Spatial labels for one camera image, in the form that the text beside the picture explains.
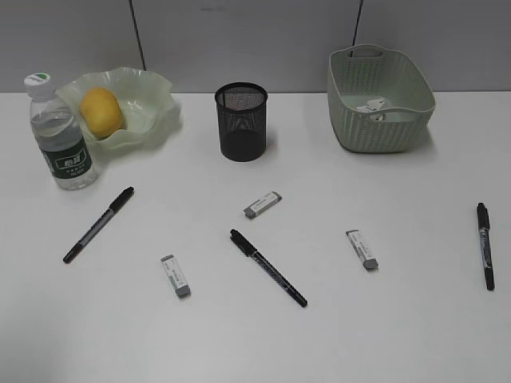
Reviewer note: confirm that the black marker pen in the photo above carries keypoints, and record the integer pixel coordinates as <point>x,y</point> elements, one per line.
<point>483,230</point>
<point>250,251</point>
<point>110,212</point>

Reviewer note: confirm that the white waste paper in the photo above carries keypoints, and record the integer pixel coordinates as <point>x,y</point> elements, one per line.
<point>371,107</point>

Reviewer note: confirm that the yellow mango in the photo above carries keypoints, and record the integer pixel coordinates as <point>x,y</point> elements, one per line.
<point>102,113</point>

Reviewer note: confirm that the clear water bottle green label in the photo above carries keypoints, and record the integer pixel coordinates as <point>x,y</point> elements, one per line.
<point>58,135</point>

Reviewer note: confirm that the white grey eraser top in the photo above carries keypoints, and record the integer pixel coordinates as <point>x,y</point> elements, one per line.
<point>262,204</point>

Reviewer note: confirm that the white grey eraser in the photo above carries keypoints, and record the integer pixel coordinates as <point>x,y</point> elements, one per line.
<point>262,204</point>
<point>362,250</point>
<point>176,276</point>

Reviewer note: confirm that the black mesh pen holder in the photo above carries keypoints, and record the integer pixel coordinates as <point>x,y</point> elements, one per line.
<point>242,120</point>

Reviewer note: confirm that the white grey eraser left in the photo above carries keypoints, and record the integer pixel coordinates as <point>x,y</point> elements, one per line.
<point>176,276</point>

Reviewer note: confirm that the pale green wavy plate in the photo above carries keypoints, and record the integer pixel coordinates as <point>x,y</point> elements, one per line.
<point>149,111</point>

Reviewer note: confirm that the white grey eraser right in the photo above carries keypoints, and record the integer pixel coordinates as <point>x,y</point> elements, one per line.
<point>362,250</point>

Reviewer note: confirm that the pale green plastic basket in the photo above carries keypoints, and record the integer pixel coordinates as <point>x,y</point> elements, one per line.
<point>365,72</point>

